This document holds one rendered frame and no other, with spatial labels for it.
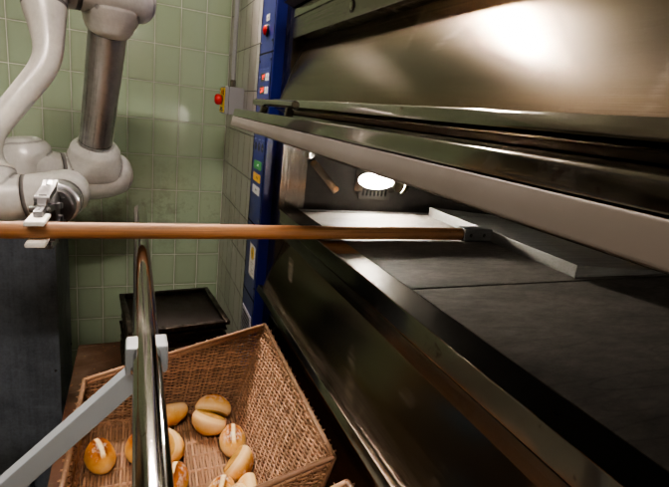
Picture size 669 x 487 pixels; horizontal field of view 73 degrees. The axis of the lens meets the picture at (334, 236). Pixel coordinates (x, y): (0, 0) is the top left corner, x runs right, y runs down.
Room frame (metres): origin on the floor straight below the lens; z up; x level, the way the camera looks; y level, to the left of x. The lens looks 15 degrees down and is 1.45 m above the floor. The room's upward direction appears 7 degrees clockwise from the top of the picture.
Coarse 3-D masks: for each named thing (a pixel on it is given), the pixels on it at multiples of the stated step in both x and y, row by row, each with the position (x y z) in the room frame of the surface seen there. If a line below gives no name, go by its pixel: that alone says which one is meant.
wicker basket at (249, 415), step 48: (240, 336) 1.16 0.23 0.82; (96, 384) 1.02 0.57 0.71; (192, 384) 1.12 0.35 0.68; (240, 384) 1.17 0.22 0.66; (288, 384) 0.94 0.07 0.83; (96, 432) 1.00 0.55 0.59; (192, 432) 1.04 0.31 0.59; (288, 432) 0.86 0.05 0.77; (96, 480) 0.85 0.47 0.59; (192, 480) 0.88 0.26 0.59; (288, 480) 0.67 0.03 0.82
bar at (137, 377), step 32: (128, 352) 0.45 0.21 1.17; (160, 352) 0.47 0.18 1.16; (128, 384) 0.46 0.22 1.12; (160, 384) 0.40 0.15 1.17; (96, 416) 0.44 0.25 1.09; (160, 416) 0.35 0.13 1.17; (32, 448) 0.43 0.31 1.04; (64, 448) 0.43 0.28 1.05; (160, 448) 0.31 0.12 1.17; (0, 480) 0.41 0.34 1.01; (32, 480) 0.42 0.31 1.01; (160, 480) 0.28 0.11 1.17
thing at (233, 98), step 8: (224, 88) 1.74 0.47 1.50; (232, 88) 1.74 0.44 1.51; (240, 88) 1.76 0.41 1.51; (224, 96) 1.74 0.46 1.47; (232, 96) 1.74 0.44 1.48; (240, 96) 1.76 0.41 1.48; (224, 104) 1.74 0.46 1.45; (232, 104) 1.74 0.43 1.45; (240, 104) 1.76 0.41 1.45; (224, 112) 1.73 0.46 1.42; (232, 112) 1.75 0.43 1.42
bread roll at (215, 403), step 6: (204, 396) 1.11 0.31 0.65; (210, 396) 1.11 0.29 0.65; (216, 396) 1.11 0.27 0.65; (222, 396) 1.12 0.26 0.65; (198, 402) 1.09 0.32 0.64; (204, 402) 1.09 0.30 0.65; (210, 402) 1.09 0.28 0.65; (216, 402) 1.09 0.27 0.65; (222, 402) 1.10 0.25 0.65; (228, 402) 1.11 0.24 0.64; (198, 408) 1.08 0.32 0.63; (204, 408) 1.08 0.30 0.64; (210, 408) 1.08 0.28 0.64; (216, 408) 1.08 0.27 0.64; (222, 408) 1.09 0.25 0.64; (228, 408) 1.10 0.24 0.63; (222, 414) 1.09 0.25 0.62; (228, 414) 1.10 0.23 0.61
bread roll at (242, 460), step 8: (240, 448) 0.93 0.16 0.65; (248, 448) 0.93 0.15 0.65; (232, 456) 0.93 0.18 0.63; (240, 456) 0.90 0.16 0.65; (248, 456) 0.91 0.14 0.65; (232, 464) 0.88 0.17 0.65; (240, 464) 0.88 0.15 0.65; (248, 464) 0.90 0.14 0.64; (224, 472) 0.88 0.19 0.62; (232, 472) 0.87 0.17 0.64; (240, 472) 0.87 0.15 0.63
